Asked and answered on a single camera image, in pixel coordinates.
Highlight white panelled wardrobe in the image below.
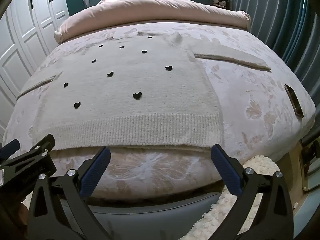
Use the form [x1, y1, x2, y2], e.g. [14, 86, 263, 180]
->
[0, 0, 70, 130]

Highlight smartphone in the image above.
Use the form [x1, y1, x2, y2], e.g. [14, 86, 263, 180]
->
[284, 84, 304, 118]

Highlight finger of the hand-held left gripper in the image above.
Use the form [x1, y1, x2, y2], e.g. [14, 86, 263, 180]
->
[0, 139, 20, 158]
[10, 134, 56, 164]

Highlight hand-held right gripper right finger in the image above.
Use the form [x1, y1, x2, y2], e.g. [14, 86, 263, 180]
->
[211, 144, 294, 240]

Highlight gold-framed mirror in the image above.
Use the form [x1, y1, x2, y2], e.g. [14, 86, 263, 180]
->
[301, 140, 320, 193]

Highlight grey padded bed frame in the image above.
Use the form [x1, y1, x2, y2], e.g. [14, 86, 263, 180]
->
[59, 193, 223, 240]

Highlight bed with floral cover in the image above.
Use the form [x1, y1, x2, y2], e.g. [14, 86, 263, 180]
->
[2, 21, 316, 203]

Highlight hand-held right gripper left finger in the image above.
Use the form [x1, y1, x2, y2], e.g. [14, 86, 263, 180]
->
[27, 146, 112, 240]

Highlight grey-blue curtain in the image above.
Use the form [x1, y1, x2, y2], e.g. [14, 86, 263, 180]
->
[229, 0, 320, 140]

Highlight cream knit sweater black hearts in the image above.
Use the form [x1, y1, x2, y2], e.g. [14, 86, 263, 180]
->
[17, 31, 272, 151]

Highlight white fluffy rug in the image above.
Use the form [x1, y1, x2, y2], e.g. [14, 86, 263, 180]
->
[202, 155, 292, 240]

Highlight pink duvet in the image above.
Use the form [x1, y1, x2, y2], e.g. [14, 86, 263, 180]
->
[54, 0, 251, 43]

